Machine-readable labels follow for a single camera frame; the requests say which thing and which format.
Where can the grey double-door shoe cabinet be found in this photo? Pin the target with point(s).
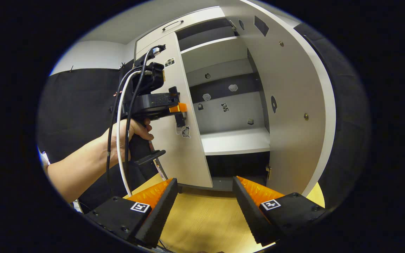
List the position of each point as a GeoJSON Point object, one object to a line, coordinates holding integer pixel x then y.
{"type": "Point", "coordinates": [234, 140]}

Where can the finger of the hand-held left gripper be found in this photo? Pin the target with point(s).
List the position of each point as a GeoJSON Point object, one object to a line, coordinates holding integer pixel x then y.
{"type": "Point", "coordinates": [178, 108]}

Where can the grey cabinet drawer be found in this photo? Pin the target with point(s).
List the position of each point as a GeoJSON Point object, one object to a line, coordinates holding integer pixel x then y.
{"type": "Point", "coordinates": [195, 19]}

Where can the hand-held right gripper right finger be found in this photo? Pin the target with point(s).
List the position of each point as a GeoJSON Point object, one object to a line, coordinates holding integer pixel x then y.
{"type": "Point", "coordinates": [250, 214]}

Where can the black backdrop cloth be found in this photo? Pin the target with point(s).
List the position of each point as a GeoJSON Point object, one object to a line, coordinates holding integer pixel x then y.
{"type": "Point", "coordinates": [79, 105]}

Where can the grey cabinet door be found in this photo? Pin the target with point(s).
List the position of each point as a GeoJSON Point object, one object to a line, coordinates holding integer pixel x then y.
{"type": "Point", "coordinates": [294, 88]}
{"type": "Point", "coordinates": [178, 154]}

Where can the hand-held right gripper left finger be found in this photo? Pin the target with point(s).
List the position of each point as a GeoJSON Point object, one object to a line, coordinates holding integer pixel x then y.
{"type": "Point", "coordinates": [158, 214]}

